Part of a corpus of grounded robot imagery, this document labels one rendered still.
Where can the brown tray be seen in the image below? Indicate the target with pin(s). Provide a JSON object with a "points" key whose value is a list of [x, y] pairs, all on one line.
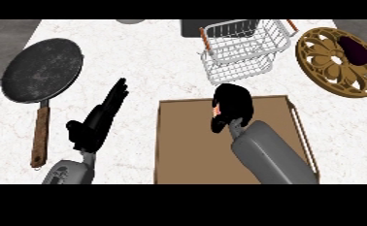
{"points": [[196, 145]]}

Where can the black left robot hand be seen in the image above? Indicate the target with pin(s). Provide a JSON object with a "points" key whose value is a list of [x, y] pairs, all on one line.
{"points": [[98, 123]]}

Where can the grey round object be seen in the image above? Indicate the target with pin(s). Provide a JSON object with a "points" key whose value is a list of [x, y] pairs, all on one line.
{"points": [[129, 21]]}

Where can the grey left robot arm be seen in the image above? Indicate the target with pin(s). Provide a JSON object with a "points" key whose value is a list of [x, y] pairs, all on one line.
{"points": [[72, 170]]}

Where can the dark purple eggplant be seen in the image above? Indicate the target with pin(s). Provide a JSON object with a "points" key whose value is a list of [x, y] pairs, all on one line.
{"points": [[354, 50]]}

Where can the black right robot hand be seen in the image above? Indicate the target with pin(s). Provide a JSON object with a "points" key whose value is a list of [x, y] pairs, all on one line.
{"points": [[234, 105]]}

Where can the dark grey flat appliance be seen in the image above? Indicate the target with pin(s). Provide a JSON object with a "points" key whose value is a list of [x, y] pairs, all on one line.
{"points": [[191, 27]]}

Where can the pink cupcake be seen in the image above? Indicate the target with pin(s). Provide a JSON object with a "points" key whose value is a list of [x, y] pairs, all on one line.
{"points": [[217, 110]]}

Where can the golden ornate round trivet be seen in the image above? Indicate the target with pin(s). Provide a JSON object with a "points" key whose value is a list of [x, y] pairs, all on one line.
{"points": [[328, 63]]}

